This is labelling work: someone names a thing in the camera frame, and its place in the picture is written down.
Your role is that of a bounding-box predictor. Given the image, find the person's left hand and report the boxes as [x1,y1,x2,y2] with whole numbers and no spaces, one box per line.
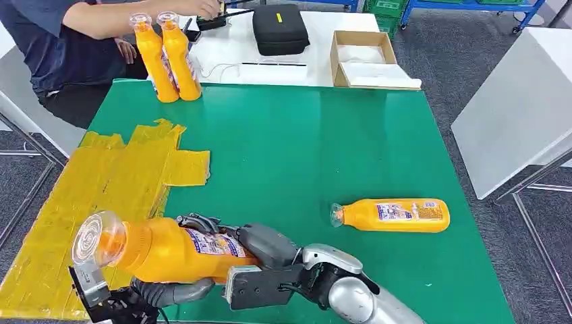
[114,37,138,65]

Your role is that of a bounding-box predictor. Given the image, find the person's right hand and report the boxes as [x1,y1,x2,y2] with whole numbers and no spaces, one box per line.
[175,0,223,20]

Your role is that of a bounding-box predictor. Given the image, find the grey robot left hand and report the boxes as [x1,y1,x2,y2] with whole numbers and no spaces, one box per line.
[130,277,216,309]

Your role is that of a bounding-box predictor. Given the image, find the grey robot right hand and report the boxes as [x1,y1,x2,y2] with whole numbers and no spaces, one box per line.
[175,213,300,271]

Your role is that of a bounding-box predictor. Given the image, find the black handheld radio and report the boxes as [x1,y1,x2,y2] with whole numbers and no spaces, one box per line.
[196,1,256,32]

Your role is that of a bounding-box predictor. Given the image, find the orange drink bottle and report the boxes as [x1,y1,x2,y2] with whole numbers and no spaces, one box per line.
[71,210,261,286]
[156,11,203,103]
[129,12,180,104]
[330,198,451,234]

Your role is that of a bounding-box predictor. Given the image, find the person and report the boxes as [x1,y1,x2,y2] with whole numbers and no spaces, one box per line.
[0,0,223,130]

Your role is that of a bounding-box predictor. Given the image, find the black zip case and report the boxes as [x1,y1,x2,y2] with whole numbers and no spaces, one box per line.
[252,3,311,57]

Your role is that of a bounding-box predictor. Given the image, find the white table with items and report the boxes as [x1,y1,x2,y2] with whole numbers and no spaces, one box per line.
[146,7,380,88]

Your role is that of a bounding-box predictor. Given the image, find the green table mat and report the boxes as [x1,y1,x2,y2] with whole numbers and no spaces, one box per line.
[87,79,517,324]

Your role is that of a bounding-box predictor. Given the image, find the grey side table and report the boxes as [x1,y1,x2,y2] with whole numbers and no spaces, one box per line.
[0,22,88,159]

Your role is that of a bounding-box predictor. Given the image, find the blue metal rack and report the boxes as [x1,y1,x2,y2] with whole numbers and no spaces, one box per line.
[223,0,361,14]

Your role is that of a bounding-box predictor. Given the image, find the yellow sheet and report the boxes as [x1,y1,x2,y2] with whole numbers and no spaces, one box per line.
[0,118,211,321]

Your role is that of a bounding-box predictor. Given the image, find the cardboard box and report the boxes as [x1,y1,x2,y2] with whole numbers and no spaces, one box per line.
[329,30,423,91]

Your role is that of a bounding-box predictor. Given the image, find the small white foam pad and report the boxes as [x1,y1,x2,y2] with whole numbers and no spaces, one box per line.
[337,44,387,65]

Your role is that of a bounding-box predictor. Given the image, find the green plastic crate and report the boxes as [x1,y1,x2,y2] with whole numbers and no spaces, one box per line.
[362,0,410,39]

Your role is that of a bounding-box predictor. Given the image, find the large white foam pad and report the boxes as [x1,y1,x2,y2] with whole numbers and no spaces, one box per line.
[340,61,423,89]

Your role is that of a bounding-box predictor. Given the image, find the metal table legs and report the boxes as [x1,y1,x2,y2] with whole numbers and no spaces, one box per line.
[493,147,572,314]

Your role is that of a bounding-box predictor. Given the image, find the blue shelf rack with wheels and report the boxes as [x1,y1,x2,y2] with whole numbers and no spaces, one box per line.
[399,0,549,36]

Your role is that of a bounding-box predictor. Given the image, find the bare white table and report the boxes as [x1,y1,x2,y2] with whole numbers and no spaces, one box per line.
[450,26,572,200]

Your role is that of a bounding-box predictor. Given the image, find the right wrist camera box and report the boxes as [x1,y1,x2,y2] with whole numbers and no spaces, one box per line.
[223,264,310,311]

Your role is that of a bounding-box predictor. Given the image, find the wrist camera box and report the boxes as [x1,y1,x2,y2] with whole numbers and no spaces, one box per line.
[68,261,111,311]
[223,264,310,311]

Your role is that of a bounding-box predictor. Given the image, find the white cable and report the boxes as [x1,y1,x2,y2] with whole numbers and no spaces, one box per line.
[199,61,243,80]

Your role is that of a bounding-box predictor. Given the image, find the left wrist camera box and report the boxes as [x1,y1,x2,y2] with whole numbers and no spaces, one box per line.
[68,261,111,311]

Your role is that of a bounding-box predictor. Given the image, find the metal frame of side table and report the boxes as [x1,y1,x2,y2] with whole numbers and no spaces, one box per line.
[0,111,68,251]

